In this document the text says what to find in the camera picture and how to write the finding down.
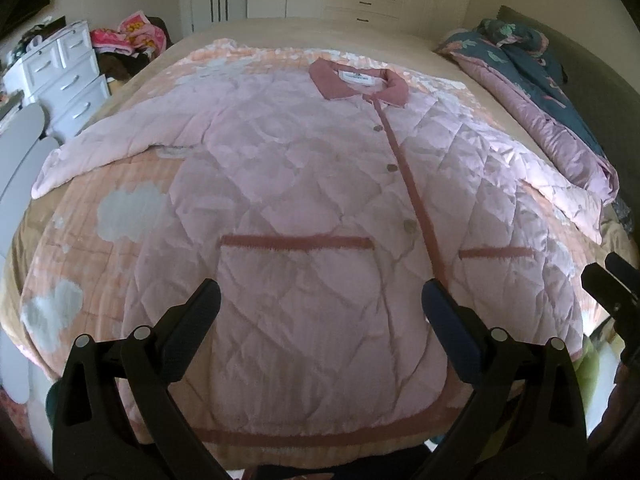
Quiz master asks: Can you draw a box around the pink quilted jacket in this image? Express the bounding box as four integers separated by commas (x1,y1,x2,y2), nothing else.
30,57,604,449

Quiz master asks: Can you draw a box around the white drawer chest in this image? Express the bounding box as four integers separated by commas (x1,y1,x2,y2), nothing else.
2,21,110,144

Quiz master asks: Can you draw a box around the teal and pink duvet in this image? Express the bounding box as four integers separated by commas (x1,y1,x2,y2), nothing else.
436,18,620,206

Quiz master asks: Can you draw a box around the white rounded chair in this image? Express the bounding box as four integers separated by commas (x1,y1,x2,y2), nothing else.
0,103,60,262

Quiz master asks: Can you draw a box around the grey headboard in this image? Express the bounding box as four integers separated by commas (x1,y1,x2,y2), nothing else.
497,6,639,240

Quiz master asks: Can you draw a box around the pink cartoon cloth pile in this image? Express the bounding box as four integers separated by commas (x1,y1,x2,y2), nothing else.
90,11,167,60

